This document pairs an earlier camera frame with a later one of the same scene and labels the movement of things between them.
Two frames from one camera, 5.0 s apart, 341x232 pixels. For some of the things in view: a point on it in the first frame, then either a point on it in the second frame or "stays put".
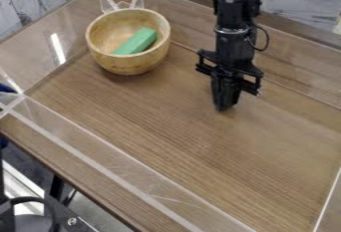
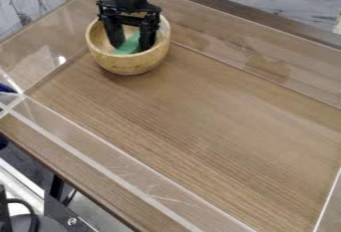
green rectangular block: [138, 42] stays put
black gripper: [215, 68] to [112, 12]
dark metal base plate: [65, 221] stays put
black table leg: [56, 187] stays put
